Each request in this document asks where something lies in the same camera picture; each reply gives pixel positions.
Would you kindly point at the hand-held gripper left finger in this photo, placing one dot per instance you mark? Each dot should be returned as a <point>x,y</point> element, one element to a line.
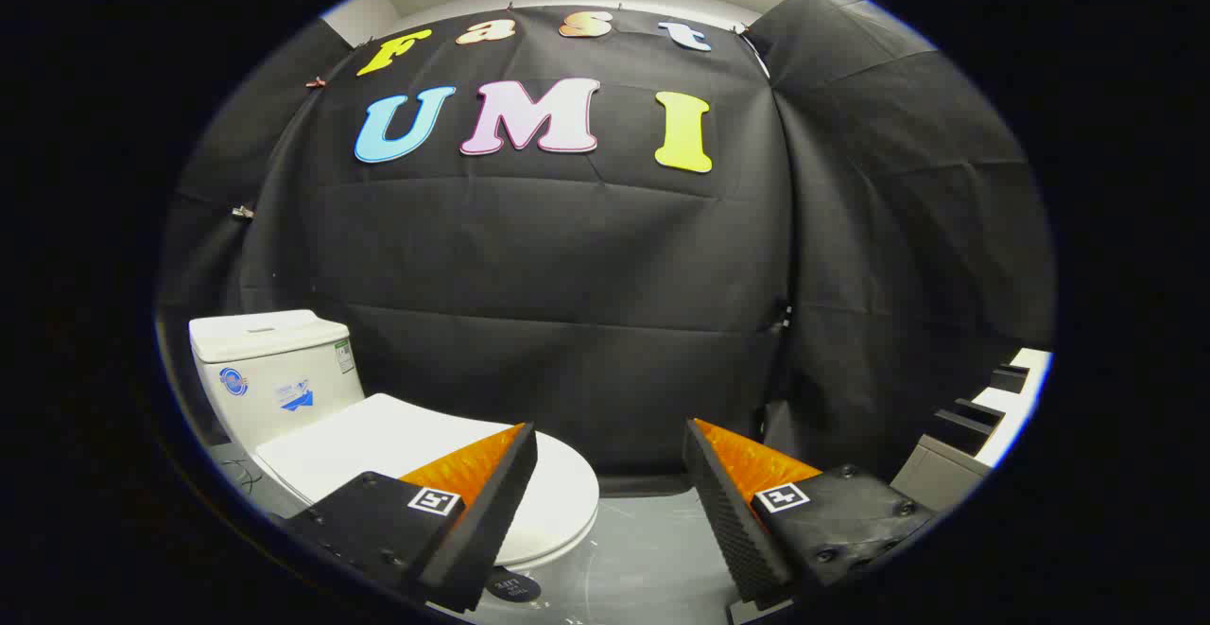
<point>482,521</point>

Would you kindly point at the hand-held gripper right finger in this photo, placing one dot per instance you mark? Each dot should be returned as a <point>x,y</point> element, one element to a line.
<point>733,530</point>

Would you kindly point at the white toilet seat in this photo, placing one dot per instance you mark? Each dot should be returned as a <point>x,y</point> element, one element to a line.
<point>558,549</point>

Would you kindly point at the white toilet tank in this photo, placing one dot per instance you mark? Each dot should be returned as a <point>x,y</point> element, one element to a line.
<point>274,370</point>

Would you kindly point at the grey white stepped unit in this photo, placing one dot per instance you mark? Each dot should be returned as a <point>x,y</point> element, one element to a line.
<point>945,469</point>

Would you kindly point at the black backdrop cloth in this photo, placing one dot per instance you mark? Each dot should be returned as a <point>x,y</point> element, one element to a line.
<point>567,303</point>

